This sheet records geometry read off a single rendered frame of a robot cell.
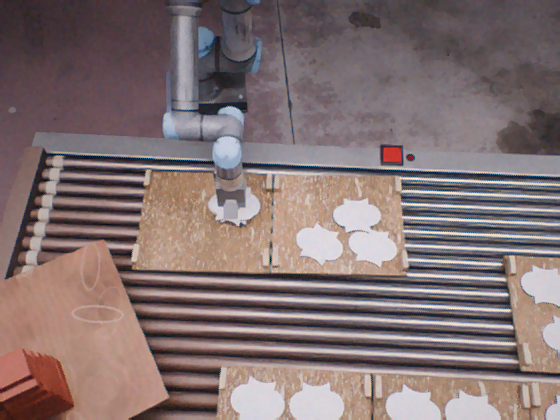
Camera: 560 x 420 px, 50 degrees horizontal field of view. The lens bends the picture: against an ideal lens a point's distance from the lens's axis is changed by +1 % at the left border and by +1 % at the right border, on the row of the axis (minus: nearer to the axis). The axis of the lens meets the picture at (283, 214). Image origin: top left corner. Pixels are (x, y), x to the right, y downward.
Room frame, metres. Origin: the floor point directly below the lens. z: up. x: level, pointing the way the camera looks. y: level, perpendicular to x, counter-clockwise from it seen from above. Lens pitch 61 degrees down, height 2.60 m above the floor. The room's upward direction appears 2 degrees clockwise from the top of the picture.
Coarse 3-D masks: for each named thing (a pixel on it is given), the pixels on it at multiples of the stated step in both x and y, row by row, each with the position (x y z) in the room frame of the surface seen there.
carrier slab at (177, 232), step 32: (160, 192) 0.98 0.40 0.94; (192, 192) 0.99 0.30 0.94; (256, 192) 0.99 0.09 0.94; (160, 224) 0.86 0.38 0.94; (192, 224) 0.87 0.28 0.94; (224, 224) 0.87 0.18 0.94; (256, 224) 0.88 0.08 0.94; (160, 256) 0.76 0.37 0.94; (192, 256) 0.76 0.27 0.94; (224, 256) 0.76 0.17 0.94; (256, 256) 0.77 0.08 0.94
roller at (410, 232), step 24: (48, 216) 0.89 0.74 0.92; (72, 216) 0.89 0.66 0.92; (96, 216) 0.89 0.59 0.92; (120, 216) 0.90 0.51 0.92; (432, 240) 0.87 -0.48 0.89; (456, 240) 0.86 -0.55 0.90; (480, 240) 0.86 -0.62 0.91; (504, 240) 0.87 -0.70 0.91; (528, 240) 0.87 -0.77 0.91; (552, 240) 0.87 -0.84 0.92
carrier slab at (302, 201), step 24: (288, 192) 1.00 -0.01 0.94; (312, 192) 1.00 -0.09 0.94; (336, 192) 1.01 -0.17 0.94; (360, 192) 1.01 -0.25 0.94; (384, 192) 1.01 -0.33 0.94; (288, 216) 0.91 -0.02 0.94; (312, 216) 0.91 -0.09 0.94; (384, 216) 0.92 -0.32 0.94; (288, 240) 0.83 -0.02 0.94; (288, 264) 0.74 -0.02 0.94; (312, 264) 0.75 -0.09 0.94; (336, 264) 0.75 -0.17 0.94; (360, 264) 0.75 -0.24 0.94; (384, 264) 0.76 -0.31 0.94
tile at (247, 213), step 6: (246, 198) 0.95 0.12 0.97; (216, 204) 0.92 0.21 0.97; (246, 204) 0.93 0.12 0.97; (252, 204) 0.93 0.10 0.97; (216, 210) 0.90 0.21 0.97; (222, 210) 0.90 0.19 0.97; (240, 210) 0.91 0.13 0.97; (246, 210) 0.91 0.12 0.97; (252, 210) 0.91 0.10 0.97; (216, 216) 0.88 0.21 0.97; (222, 216) 0.88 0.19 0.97; (240, 216) 0.89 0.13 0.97; (246, 216) 0.89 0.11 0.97; (252, 216) 0.89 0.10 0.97; (234, 222) 0.86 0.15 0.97; (240, 222) 0.87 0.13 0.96
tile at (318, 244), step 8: (304, 232) 0.85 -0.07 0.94; (312, 232) 0.85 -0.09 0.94; (320, 232) 0.85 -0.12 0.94; (328, 232) 0.85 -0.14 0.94; (336, 232) 0.85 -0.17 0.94; (296, 240) 0.82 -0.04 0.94; (304, 240) 0.82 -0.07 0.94; (312, 240) 0.82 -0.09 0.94; (320, 240) 0.82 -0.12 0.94; (328, 240) 0.83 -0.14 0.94; (336, 240) 0.83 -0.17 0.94; (304, 248) 0.80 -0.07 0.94; (312, 248) 0.80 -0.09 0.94; (320, 248) 0.80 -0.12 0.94; (328, 248) 0.80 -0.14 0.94; (336, 248) 0.80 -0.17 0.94; (304, 256) 0.77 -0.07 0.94; (312, 256) 0.77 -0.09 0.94; (320, 256) 0.77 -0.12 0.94; (328, 256) 0.77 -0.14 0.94; (336, 256) 0.77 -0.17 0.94; (320, 264) 0.74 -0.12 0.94
